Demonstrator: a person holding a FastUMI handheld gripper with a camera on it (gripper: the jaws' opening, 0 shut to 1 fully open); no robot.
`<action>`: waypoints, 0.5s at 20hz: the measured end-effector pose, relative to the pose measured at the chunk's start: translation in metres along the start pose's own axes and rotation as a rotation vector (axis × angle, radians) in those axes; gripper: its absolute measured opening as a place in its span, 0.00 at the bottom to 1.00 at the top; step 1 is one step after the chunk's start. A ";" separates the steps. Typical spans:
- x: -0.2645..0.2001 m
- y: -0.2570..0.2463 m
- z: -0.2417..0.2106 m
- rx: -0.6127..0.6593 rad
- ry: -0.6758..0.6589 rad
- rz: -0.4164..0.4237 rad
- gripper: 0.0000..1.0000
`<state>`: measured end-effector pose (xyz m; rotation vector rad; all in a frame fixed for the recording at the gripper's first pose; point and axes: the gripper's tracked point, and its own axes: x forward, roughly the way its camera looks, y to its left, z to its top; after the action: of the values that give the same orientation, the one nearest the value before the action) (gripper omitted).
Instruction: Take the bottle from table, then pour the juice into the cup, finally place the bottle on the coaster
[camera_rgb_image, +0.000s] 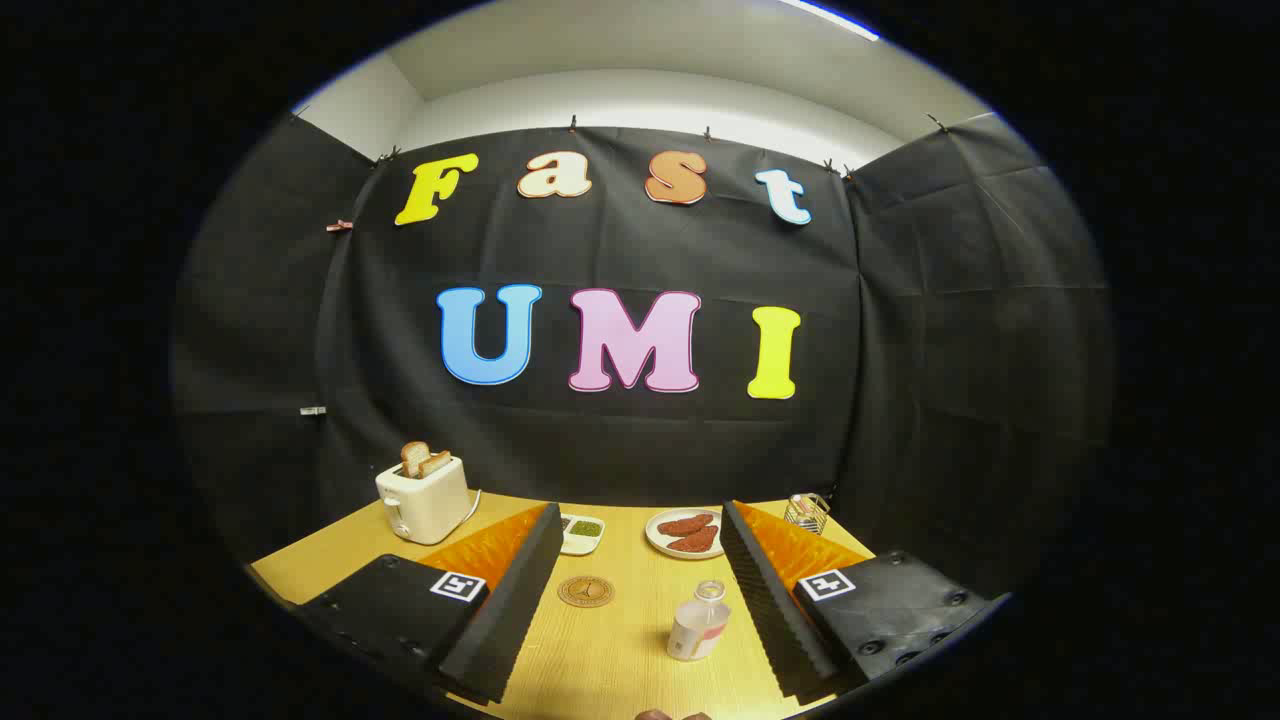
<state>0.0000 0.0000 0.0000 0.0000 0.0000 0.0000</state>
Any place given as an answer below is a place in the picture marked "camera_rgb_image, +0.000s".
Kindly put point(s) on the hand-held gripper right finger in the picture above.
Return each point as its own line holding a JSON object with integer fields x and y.
{"x": 770, "y": 610}

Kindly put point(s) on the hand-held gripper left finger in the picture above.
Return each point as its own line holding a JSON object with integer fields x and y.
{"x": 505, "y": 610}

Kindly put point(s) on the clear juice bottle pink label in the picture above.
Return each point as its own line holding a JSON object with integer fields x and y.
{"x": 697, "y": 628}

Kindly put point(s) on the round wooden coaster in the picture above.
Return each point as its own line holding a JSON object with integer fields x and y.
{"x": 586, "y": 591}

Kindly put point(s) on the red meat slice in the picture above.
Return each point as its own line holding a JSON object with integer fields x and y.
{"x": 686, "y": 524}
{"x": 695, "y": 541}

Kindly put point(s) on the white divided dish with grains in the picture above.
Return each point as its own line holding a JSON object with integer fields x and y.
{"x": 583, "y": 535}

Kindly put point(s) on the wooden table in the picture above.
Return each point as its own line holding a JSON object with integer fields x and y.
{"x": 615, "y": 665}

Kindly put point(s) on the white toaster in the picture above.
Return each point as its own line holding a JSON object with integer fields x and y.
{"x": 428, "y": 505}

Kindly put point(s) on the white round plate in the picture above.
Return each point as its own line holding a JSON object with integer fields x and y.
{"x": 655, "y": 535}

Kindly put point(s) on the toast slice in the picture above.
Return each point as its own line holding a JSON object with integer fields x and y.
{"x": 436, "y": 463}
{"x": 414, "y": 458}

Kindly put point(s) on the black backdrop cloth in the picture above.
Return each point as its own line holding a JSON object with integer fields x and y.
{"x": 600, "y": 440}

